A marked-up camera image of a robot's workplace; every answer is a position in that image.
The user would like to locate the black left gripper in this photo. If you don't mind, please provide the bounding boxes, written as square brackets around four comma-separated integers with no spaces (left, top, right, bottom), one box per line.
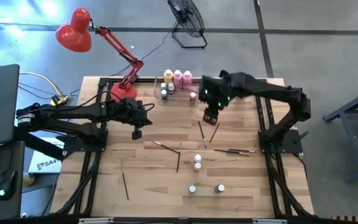
[112,97,154,141]

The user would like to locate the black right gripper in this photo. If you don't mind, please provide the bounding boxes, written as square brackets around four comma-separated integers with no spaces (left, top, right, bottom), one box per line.
[198,74,234,126]

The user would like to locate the large pink paint bottle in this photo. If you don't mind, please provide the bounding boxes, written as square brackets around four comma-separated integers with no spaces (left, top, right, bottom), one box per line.
[173,69,183,91]
[182,70,193,91]

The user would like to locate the large yellow paint bottle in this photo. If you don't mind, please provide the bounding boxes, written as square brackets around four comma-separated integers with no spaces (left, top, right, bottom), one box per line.
[163,68,174,85]

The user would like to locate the thin black paintbrush gold ferrule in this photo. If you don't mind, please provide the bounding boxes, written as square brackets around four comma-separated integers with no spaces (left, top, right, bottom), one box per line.
[208,123,221,147]

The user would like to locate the clear plastic bin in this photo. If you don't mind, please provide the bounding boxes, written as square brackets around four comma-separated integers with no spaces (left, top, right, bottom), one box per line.
[153,72,206,108]

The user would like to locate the white cardboard box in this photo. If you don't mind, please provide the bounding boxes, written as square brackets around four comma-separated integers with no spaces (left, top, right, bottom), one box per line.
[28,136,67,174]

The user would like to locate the black floor fan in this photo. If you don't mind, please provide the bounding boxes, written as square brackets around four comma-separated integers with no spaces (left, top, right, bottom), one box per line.
[167,0,208,50]

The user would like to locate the red desk lamp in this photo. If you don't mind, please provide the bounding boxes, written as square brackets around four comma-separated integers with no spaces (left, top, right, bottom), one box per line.
[55,7,145,102]

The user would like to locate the yellow tape roll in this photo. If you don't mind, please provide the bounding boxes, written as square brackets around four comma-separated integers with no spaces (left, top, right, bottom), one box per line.
[22,172,35,187]

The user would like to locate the black computer mouse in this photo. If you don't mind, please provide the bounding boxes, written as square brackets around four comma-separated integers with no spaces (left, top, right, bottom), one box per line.
[0,169,16,201]

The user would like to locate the blue metal stand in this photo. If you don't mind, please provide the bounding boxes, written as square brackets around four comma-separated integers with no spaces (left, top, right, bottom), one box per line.
[323,85,358,184]

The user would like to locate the black side desk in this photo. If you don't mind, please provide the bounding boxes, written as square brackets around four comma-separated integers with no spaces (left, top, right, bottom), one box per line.
[0,139,26,222]

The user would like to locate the white bracket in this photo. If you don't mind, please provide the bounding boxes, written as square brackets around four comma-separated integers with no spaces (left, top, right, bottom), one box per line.
[78,217,114,224]
[252,218,288,224]

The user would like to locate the yellow cable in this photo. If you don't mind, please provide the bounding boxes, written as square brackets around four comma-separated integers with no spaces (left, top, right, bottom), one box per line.
[19,72,70,105]

